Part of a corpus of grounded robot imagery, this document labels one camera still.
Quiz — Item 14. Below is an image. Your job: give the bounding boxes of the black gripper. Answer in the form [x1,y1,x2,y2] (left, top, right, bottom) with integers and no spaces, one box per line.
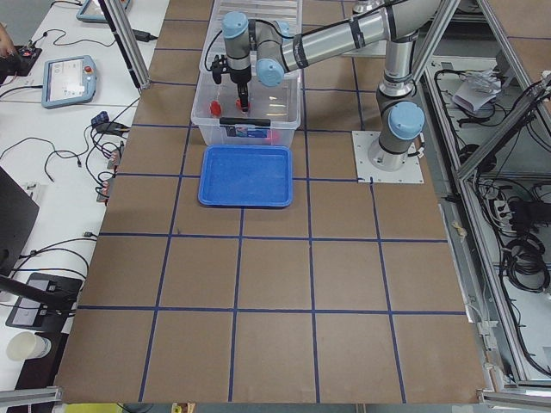
[228,66,251,113]

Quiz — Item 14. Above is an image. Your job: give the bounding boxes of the clear plastic box lid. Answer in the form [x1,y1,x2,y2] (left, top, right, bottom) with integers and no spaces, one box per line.
[200,1,302,87]

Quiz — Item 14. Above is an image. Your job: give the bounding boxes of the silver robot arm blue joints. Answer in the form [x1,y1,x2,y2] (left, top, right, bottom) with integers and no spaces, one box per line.
[221,0,451,172]

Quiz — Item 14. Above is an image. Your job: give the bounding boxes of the clear plastic storage box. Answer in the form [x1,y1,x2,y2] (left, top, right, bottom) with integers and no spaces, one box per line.
[191,72,301,147]

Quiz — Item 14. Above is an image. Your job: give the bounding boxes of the blue plastic tray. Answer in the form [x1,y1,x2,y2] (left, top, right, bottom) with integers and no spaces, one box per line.
[198,145,294,208]

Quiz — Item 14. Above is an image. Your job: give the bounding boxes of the person's hand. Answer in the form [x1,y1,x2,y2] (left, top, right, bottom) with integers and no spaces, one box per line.
[0,22,15,58]

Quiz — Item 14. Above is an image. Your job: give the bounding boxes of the black power adapter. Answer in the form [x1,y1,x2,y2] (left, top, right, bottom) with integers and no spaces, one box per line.
[133,29,158,42]

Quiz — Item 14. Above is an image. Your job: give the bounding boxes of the blue teach pendant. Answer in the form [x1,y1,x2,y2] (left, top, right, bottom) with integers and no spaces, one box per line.
[41,55,97,109]

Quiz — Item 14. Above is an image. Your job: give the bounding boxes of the brown paper table cover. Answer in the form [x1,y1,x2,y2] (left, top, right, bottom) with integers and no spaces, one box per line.
[56,1,486,404]

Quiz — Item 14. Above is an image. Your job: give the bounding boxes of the white paper bundle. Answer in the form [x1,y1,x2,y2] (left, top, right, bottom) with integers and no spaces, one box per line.
[452,69,502,113]

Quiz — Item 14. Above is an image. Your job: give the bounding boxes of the black monitor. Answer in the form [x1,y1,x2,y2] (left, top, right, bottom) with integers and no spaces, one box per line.
[0,169,40,276]

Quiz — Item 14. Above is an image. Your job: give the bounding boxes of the black monitor stand base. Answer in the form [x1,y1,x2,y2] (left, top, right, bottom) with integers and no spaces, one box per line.
[1,272,84,333]

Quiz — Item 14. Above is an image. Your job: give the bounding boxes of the white paper cup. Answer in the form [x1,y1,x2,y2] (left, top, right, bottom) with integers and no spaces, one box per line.
[6,331,52,361]

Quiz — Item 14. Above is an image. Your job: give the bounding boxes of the black box handle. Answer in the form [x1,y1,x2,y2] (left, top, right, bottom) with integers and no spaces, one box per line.
[220,117,271,127]

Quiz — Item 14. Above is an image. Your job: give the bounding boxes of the aluminium frame post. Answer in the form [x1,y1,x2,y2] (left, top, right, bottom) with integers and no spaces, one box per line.
[99,0,151,90]

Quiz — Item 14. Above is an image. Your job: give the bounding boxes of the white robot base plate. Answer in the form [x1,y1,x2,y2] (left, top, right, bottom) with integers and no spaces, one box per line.
[351,131,424,184]

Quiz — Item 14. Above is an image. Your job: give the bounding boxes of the black cable bundle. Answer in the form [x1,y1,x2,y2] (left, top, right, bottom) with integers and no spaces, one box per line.
[498,234,550,296]

